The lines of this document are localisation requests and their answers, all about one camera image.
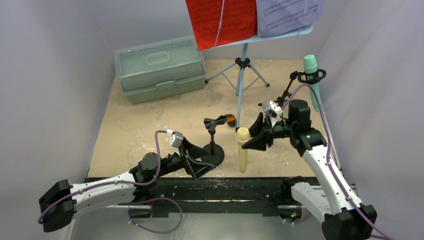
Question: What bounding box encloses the mint green microphone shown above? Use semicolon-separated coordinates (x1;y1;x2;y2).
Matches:
303;54;320;113

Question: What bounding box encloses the lavender sheet music page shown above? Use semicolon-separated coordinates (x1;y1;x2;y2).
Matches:
256;0;326;38

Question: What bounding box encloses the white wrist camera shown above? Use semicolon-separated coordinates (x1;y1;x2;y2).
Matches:
166;129;184;156
262;100;283;127

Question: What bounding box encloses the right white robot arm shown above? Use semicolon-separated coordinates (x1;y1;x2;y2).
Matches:
236;99;377;240

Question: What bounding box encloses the light blue music stand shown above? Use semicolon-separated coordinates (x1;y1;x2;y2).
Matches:
205;23;313;131

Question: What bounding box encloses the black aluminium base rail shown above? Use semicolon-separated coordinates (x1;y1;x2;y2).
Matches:
67;177;369;220

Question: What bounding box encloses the black round-base microphone stand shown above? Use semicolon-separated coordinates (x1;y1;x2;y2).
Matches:
200;115;227;166

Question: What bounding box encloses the cream yellow microphone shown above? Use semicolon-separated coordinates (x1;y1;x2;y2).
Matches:
235;127;251;174

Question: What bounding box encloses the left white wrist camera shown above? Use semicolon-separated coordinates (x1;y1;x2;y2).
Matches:
166;129;184;156

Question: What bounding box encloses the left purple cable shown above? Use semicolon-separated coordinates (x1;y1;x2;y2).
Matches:
37;130;184;235

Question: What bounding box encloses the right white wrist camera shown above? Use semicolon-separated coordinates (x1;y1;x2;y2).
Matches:
262;100;283;127

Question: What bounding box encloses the red sheet music page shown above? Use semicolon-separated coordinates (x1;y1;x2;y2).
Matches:
185;0;257;51

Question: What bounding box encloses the grey-green plastic toolbox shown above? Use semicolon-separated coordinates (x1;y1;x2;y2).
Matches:
114;35;207;104

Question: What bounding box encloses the orange black hex key set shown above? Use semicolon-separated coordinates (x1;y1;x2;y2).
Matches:
225;113;237;128

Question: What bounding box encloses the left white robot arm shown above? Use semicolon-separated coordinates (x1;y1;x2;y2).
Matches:
37;137;216;233

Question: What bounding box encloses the black tripod microphone stand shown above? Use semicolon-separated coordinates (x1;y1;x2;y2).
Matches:
274;68;327;107

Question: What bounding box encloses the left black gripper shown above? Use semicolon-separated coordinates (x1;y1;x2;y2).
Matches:
153;136;215;179

